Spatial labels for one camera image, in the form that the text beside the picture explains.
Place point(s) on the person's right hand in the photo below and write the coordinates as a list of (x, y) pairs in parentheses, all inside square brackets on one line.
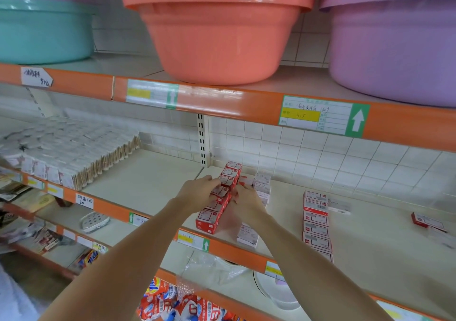
[(251, 204)]

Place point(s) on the large label with green arrow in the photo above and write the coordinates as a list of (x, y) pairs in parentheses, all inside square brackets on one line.
[(152, 94), (324, 116)]

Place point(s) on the teal plastic basin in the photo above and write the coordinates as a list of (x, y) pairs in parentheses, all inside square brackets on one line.
[(43, 32)]

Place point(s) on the person's left forearm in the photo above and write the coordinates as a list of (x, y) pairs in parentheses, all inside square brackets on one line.
[(121, 267)]

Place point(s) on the white shelf with orange edges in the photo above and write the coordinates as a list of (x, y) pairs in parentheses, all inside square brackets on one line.
[(142, 178)]

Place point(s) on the person's right forearm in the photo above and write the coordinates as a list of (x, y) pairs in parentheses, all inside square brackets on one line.
[(320, 267)]

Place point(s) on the pile of red white boxes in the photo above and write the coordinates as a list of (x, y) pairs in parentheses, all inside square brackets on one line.
[(429, 222)]

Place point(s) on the row of beige bundles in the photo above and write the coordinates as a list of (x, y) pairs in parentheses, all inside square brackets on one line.
[(64, 153)]

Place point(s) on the pile of small colourful packets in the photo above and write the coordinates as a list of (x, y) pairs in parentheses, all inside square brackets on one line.
[(171, 304)]

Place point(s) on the small price label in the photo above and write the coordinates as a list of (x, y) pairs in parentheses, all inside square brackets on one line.
[(401, 311), (274, 269), (193, 240), (55, 189), (35, 183), (139, 219)]

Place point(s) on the orange plastic basin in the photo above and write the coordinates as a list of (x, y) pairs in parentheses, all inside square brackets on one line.
[(221, 39)]

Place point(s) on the white perforated shelf upright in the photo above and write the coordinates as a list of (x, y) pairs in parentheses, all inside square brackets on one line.
[(204, 139)]

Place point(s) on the person's left hand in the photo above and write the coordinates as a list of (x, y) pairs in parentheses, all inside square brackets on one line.
[(198, 194)]

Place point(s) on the clear plastic bag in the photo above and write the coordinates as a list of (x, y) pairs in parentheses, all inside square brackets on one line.
[(214, 267)]

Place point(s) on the white handwritten label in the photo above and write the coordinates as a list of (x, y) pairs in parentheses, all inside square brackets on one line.
[(35, 77), (85, 201)]

